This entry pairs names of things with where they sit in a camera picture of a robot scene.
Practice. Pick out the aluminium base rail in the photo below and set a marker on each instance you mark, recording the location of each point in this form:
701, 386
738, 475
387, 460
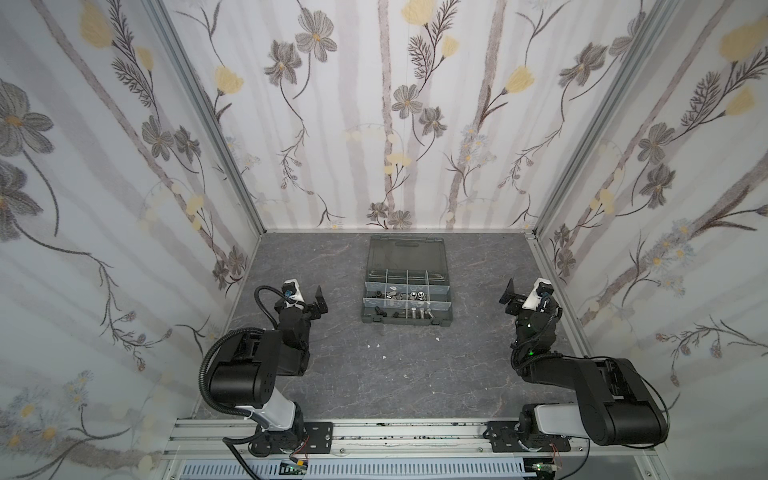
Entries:
380, 438

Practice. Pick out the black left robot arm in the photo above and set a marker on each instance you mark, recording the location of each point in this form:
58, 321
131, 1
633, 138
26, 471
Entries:
238, 373

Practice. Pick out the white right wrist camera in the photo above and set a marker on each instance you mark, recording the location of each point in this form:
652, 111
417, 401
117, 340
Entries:
532, 301

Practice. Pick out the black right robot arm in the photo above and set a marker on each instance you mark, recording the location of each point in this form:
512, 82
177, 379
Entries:
614, 404

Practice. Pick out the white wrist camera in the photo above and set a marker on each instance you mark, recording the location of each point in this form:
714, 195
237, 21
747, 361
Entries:
532, 301
292, 295

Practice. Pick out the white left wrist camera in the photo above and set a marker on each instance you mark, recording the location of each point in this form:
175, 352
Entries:
292, 295

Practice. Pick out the white slotted cable duct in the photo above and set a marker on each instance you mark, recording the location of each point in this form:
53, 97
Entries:
380, 468

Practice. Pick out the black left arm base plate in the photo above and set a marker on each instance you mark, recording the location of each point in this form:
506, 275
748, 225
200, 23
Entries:
309, 438

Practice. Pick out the green plastic organizer box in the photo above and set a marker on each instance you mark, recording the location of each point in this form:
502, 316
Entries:
407, 264

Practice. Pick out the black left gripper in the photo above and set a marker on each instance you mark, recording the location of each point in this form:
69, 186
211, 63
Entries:
303, 308

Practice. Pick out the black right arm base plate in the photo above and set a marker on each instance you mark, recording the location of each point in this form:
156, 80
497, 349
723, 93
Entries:
510, 437

